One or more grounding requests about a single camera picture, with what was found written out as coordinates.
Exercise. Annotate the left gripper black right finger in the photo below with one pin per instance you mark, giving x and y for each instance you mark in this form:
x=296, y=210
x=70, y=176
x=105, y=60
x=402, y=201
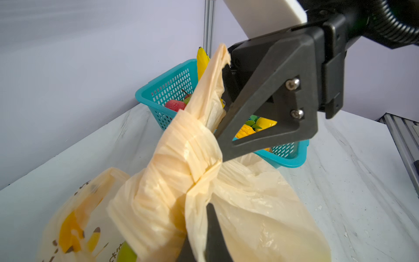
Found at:
x=216, y=249

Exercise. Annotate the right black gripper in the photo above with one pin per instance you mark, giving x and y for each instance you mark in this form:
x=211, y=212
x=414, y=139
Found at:
x=286, y=76

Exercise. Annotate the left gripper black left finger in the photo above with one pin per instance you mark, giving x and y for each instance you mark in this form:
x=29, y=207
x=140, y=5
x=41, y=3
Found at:
x=186, y=254

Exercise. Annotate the cream banana print plastic bag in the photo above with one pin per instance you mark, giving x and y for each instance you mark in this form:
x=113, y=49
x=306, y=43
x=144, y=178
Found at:
x=165, y=204

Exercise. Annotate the green fake pear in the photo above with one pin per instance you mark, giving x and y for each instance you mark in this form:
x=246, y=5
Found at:
x=126, y=254

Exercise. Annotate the teal plastic fruit basket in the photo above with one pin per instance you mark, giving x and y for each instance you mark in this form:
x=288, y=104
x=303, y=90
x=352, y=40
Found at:
x=172, y=85

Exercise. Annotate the small yellow fake banana bunch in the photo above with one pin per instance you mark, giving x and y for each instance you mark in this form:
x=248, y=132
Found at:
x=202, y=62

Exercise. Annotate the red fake strawberry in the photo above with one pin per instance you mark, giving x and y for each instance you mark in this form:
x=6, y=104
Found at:
x=175, y=105

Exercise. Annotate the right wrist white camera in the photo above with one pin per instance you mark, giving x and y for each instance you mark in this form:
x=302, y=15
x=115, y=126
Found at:
x=261, y=17

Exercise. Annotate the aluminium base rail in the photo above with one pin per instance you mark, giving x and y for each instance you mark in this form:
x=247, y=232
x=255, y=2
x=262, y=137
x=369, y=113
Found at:
x=405, y=134

